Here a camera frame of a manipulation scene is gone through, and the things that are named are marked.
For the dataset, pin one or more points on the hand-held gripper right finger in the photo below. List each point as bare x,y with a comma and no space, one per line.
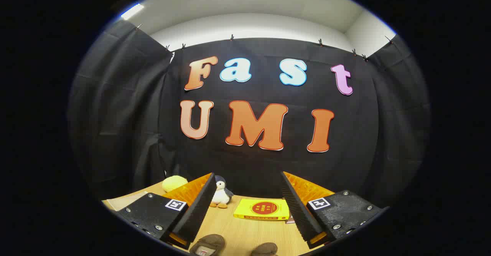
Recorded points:
297,210

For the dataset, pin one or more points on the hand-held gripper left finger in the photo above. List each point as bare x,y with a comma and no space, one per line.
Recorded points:
199,210

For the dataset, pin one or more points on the brown fuzzy shoe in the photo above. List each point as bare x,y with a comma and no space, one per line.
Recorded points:
265,249
209,242

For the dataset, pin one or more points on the white book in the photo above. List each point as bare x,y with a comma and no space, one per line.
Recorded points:
290,220

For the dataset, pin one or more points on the penguin plush toy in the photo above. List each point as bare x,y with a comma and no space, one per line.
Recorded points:
221,195

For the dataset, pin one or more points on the yellow book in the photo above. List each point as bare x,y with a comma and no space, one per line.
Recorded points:
262,209

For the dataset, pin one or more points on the yellow round plush cushion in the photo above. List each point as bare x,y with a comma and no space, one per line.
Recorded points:
174,183

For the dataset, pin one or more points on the row of black cloth clips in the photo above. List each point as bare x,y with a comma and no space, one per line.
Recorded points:
231,38

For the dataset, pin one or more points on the ceiling light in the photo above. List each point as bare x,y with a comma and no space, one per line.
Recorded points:
132,11

